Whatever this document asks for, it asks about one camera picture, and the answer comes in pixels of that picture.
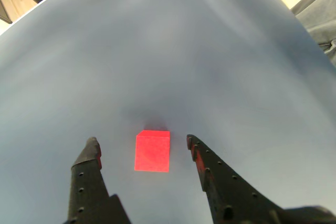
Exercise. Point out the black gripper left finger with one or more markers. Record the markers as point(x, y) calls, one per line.
point(86, 187)

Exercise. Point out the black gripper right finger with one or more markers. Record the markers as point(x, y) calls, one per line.
point(231, 197)

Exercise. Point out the red cube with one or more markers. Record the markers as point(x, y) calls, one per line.
point(152, 153)

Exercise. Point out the dark blue table mat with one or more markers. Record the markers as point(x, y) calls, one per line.
point(157, 51)

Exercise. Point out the person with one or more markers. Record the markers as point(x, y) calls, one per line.
point(320, 19)

